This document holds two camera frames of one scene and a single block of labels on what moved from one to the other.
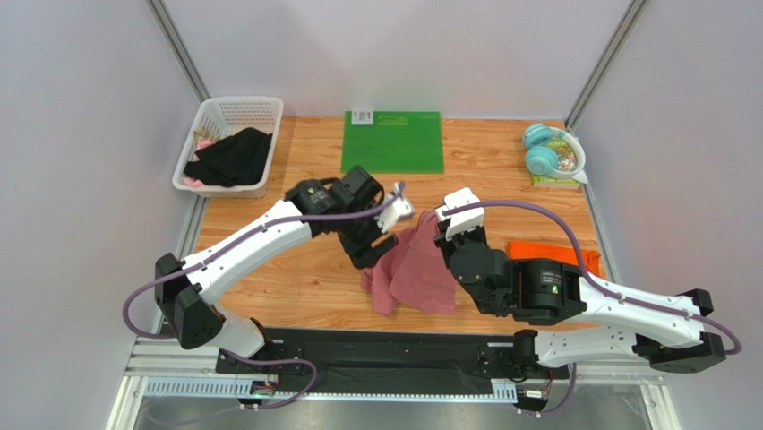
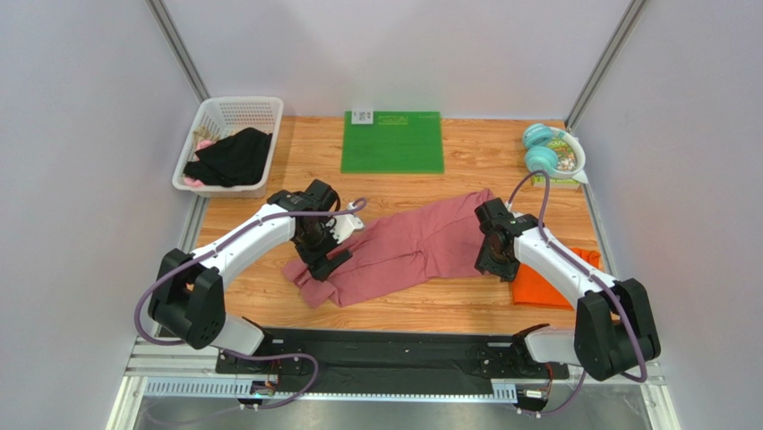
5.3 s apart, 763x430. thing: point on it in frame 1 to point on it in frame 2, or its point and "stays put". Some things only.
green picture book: x=567 y=158 stays put
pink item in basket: x=198 y=183 stays put
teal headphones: x=540 y=159 stays put
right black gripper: x=452 y=239 to x=494 y=265
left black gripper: x=363 y=254 to x=318 y=262
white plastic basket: x=228 y=115 stays put
